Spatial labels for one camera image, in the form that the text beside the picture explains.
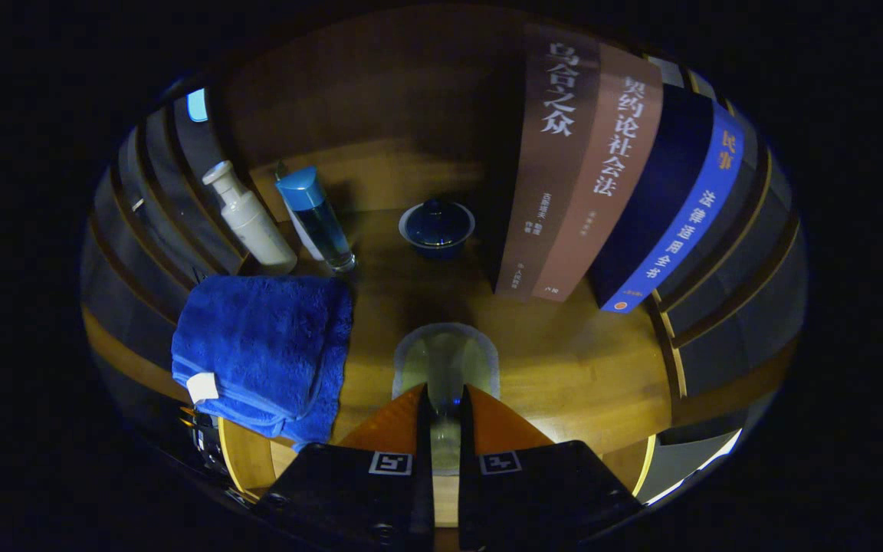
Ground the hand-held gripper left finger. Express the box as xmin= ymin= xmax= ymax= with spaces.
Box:
xmin=254 ymin=383 xmax=435 ymax=552

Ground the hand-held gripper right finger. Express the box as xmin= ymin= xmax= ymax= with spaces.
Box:
xmin=459 ymin=383 xmax=645 ymax=552

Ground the green and white sponge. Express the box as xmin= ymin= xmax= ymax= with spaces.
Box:
xmin=392 ymin=322 xmax=501 ymax=472

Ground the wooden countertop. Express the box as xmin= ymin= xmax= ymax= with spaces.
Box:
xmin=258 ymin=207 xmax=676 ymax=457

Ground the wooden cabinet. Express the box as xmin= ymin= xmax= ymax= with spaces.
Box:
xmin=81 ymin=8 xmax=806 ymax=507

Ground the blue folded towel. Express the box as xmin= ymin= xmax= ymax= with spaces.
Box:
xmin=171 ymin=274 xmax=354 ymax=453

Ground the white board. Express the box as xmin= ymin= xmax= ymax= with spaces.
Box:
xmin=664 ymin=428 xmax=744 ymax=501

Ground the blue lidded teacup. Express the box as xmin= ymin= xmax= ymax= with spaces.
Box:
xmin=399 ymin=198 xmax=477 ymax=260

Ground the blue capped clear bottle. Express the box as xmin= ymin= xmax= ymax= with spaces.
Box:
xmin=274 ymin=166 xmax=356 ymax=273

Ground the white pump bottle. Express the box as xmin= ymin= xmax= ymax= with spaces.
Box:
xmin=202 ymin=160 xmax=298 ymax=275

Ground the reddish brown book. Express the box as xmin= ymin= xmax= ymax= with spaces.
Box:
xmin=531 ymin=42 xmax=665 ymax=304

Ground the dark brown book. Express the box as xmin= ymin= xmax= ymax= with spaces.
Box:
xmin=494 ymin=23 xmax=603 ymax=296

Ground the blue book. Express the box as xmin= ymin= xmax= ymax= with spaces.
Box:
xmin=587 ymin=83 xmax=745 ymax=314

